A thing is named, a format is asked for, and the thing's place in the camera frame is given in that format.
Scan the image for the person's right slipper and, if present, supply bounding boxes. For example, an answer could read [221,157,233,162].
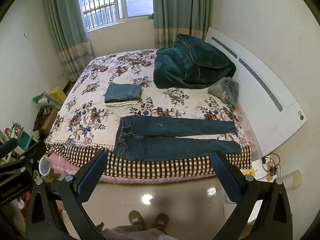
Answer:
[153,213,169,233]

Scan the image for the teal plush blanket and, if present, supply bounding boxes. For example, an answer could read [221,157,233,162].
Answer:
[153,34,237,90]

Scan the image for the crumpled light denim garment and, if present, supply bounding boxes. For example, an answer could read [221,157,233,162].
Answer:
[221,77,239,105]

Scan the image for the person's slipper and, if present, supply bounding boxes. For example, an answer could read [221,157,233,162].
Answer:
[153,213,169,233]
[128,210,145,231]

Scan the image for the person's left slipper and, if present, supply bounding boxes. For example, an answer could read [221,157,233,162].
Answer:
[128,210,145,231]

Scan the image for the teal striped curtain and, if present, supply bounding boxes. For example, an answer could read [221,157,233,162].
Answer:
[41,0,96,83]
[152,0,212,49]

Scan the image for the crumpled grey garment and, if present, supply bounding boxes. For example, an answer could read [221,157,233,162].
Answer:
[208,78,229,98]

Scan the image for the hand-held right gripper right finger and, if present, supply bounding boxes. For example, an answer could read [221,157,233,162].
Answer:
[211,151,294,240]

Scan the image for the person's grey trousers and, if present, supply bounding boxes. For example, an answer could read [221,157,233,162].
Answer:
[97,222,167,240]

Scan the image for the brown cardboard box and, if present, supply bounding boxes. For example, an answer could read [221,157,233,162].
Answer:
[41,107,61,137]

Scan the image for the white nightstand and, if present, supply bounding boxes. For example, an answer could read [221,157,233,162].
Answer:
[239,159,284,227]

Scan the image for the teal storage box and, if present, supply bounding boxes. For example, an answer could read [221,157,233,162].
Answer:
[18,131,34,151]

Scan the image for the folded blue jeans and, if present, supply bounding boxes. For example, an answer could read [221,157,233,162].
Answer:
[104,82,143,103]

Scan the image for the white headboard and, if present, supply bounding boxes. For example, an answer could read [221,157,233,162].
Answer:
[204,26,308,159]

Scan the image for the white plastic bin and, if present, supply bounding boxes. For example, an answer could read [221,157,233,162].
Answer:
[38,156,52,177]

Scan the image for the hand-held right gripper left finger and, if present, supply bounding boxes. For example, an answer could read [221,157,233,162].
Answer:
[25,150,108,240]

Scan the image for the yellow box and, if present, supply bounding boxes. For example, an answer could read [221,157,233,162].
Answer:
[49,86,67,103]

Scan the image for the dark blue jeans pants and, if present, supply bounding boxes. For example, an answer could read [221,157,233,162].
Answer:
[112,115,242,162]

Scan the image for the colourful printed box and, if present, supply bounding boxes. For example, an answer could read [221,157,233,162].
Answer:
[3,122,24,141]

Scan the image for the clear plastic container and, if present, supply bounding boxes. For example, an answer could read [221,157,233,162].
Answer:
[282,170,302,191]

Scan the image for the black charger with cable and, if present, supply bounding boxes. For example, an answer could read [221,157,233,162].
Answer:
[261,153,282,180]

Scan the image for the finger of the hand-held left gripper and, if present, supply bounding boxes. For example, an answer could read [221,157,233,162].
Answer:
[0,141,47,181]
[0,137,19,160]

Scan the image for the bed with floral sheet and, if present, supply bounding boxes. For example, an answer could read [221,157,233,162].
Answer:
[45,49,263,184]

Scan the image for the window with metal grille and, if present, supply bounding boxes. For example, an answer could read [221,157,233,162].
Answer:
[77,0,154,32]

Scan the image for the folded white pants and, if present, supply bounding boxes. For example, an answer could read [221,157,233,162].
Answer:
[105,100,139,107]

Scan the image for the green plastic bag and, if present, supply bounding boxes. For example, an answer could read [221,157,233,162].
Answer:
[32,92,54,106]

